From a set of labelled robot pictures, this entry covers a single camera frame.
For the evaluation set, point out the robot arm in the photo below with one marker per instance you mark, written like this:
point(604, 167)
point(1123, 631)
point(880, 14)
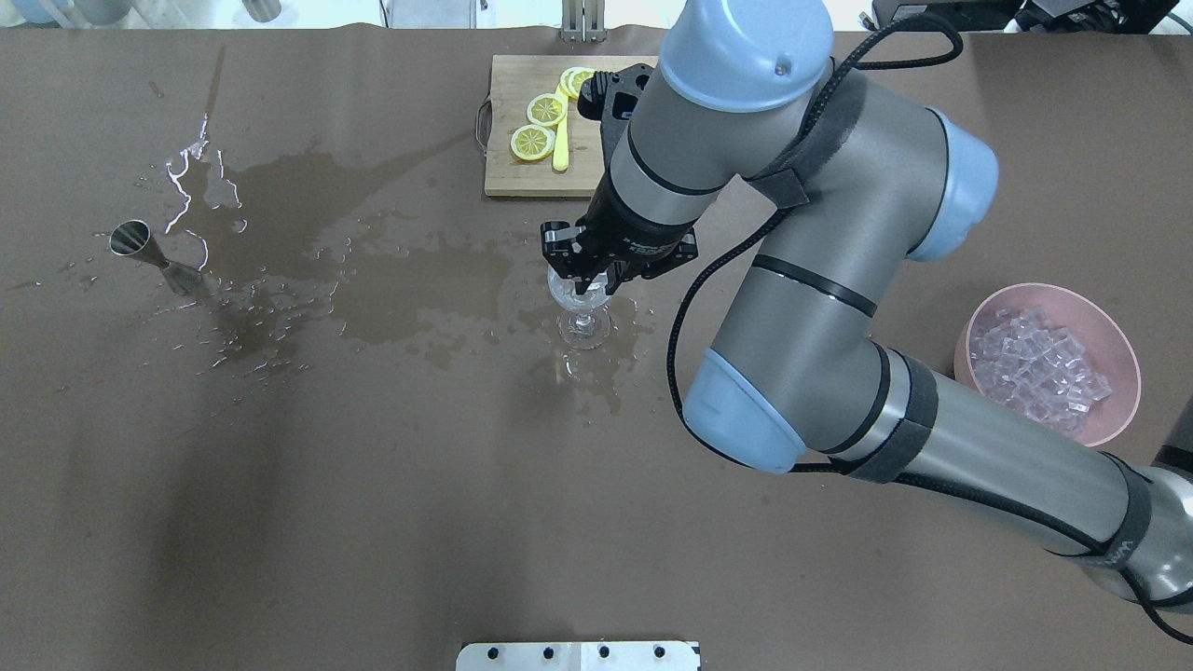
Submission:
point(861, 179)

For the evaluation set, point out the steel jigger cup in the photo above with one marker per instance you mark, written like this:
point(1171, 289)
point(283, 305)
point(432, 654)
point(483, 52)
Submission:
point(134, 240)

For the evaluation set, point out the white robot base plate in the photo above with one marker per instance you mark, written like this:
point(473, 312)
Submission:
point(581, 655)

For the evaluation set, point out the lemon slice lower left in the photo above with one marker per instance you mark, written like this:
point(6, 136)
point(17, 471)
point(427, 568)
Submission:
point(532, 142)

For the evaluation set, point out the clear wine glass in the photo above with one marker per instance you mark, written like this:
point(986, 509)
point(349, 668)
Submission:
point(585, 321)

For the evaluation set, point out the yellow plastic knife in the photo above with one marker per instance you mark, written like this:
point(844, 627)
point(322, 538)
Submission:
point(560, 156)

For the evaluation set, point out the pink bowl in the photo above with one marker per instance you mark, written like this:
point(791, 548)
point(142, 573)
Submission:
point(1108, 350)

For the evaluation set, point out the aluminium frame post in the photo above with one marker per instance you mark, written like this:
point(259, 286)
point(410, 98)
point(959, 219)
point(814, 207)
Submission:
point(583, 21)

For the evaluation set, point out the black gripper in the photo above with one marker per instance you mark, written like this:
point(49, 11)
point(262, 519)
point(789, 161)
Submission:
point(632, 226)

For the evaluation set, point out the lemon slice middle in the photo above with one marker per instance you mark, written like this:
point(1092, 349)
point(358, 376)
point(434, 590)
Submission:
point(547, 110)

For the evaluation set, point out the clear ice cubes pile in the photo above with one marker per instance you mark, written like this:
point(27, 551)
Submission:
point(1024, 361)

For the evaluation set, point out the wooden cutting board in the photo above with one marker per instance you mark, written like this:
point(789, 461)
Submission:
point(514, 81)

